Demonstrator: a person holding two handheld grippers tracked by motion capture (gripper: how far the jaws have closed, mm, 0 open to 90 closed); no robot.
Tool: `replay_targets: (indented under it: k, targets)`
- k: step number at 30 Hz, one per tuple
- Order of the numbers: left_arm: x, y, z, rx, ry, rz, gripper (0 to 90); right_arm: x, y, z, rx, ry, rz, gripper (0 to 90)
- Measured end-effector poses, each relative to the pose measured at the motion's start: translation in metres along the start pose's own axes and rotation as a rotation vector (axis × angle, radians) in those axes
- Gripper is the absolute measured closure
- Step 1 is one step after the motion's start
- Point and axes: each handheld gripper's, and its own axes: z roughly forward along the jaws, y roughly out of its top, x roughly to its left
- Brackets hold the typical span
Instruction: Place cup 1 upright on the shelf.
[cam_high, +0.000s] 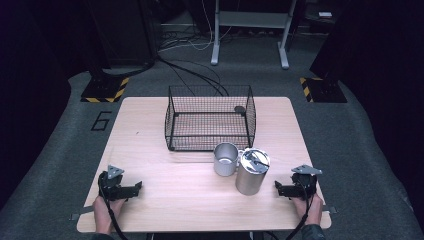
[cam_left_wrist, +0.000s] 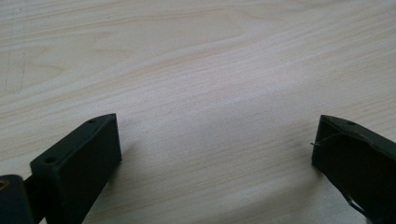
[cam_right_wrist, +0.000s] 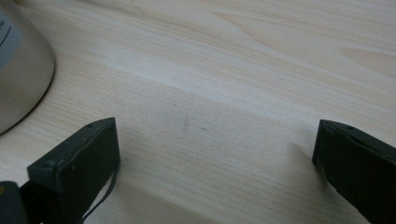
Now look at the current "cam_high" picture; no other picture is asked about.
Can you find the person's left hand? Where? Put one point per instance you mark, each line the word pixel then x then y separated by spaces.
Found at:
pixel 103 215

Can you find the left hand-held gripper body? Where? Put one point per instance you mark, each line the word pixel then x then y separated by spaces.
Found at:
pixel 111 188

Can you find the silver metal mug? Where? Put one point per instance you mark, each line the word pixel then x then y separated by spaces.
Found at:
pixel 226 159

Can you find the steel tumbler with lid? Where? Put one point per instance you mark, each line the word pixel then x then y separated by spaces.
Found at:
pixel 251 173

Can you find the black cabinet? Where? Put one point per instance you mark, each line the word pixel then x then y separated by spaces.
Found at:
pixel 123 30

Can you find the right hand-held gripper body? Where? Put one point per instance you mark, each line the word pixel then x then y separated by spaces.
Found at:
pixel 304 185

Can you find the black base with yellow stripes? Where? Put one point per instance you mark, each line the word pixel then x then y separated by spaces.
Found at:
pixel 323 90
pixel 105 90

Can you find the small white box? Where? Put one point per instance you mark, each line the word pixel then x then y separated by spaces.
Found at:
pixel 325 14

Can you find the dark round disc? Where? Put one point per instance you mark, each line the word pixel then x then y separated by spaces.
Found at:
pixel 239 109

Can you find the white metal desk frame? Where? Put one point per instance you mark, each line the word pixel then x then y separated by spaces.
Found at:
pixel 250 20

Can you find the grey tape strip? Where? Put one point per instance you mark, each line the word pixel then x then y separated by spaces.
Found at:
pixel 81 212
pixel 330 210

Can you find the person's right hand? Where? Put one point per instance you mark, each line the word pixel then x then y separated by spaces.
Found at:
pixel 313 210

